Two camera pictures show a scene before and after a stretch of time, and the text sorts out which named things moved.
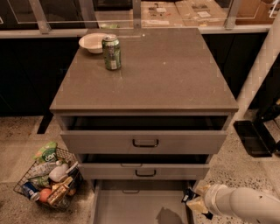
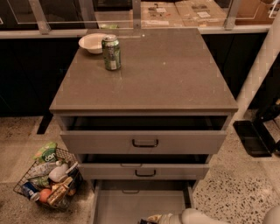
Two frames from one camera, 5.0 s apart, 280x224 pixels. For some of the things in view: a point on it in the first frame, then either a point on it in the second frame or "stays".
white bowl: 93,41 stays
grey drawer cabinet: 143,108 stays
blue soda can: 31,191 stays
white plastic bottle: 59,171 stays
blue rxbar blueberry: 188,194 -> 143,221
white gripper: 212,196 -> 166,219
